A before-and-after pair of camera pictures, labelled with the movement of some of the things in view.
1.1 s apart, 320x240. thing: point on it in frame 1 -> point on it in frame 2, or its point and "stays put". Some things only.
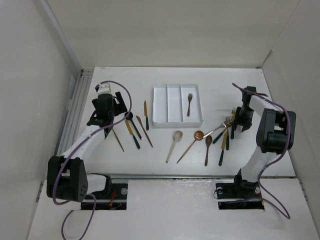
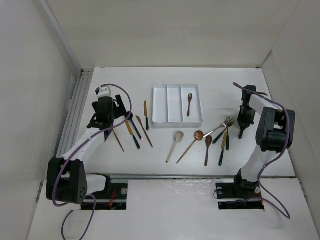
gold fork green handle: (233, 114) -> (240, 134)
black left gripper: (120, 107) stays put
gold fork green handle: (227, 120) stays put
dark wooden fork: (190, 96) stays put
